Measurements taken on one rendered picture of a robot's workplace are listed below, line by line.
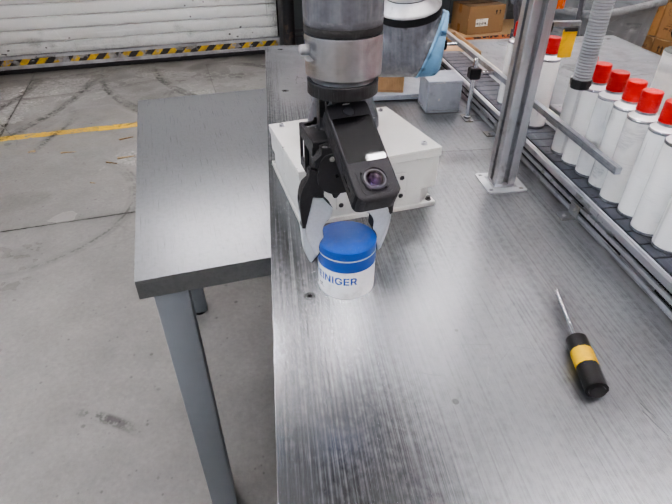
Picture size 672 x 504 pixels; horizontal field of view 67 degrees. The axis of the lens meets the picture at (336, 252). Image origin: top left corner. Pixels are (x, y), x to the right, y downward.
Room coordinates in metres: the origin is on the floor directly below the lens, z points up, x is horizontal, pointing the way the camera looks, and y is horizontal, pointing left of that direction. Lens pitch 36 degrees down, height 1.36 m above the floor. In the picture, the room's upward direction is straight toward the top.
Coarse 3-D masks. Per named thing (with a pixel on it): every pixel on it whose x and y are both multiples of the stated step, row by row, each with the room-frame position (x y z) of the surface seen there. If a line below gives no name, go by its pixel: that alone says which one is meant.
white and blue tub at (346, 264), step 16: (336, 224) 0.51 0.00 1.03; (352, 224) 0.51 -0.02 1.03; (336, 240) 0.48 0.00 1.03; (352, 240) 0.48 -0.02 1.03; (368, 240) 0.48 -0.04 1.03; (320, 256) 0.47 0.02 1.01; (336, 256) 0.45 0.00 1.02; (352, 256) 0.45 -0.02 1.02; (368, 256) 0.46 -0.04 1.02; (320, 272) 0.47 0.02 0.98; (336, 272) 0.45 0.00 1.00; (352, 272) 0.45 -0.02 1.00; (368, 272) 0.46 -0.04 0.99; (336, 288) 0.45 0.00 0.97; (352, 288) 0.45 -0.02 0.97; (368, 288) 0.47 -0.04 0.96
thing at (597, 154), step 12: (468, 48) 1.57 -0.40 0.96; (480, 60) 1.46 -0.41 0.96; (504, 84) 1.28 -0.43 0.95; (540, 108) 1.08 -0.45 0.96; (552, 120) 1.02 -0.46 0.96; (564, 132) 0.97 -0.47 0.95; (576, 132) 0.94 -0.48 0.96; (588, 144) 0.89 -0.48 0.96; (600, 156) 0.84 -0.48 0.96; (612, 168) 0.80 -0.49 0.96
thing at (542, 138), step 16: (464, 64) 1.70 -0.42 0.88; (480, 80) 1.53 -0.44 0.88; (496, 96) 1.39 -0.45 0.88; (528, 128) 1.16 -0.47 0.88; (544, 128) 1.16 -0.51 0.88; (544, 144) 1.07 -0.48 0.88; (560, 160) 0.99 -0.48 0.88; (576, 176) 0.91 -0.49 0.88; (592, 192) 0.85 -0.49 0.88; (608, 208) 0.79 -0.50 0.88; (624, 224) 0.74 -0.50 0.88; (640, 240) 0.69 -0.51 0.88; (656, 256) 0.64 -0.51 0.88
